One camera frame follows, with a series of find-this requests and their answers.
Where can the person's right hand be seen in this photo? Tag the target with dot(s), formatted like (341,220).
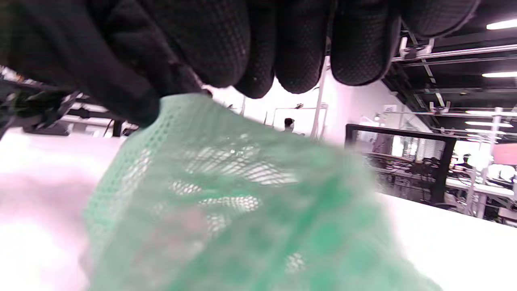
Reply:
(181,36)

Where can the green mesh toiletry bag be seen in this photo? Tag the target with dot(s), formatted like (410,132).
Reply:
(242,210)

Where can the row of ceiling light tubes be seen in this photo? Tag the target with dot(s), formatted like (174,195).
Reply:
(499,74)

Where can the black metal frame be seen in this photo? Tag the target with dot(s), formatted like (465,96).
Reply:
(442,169)

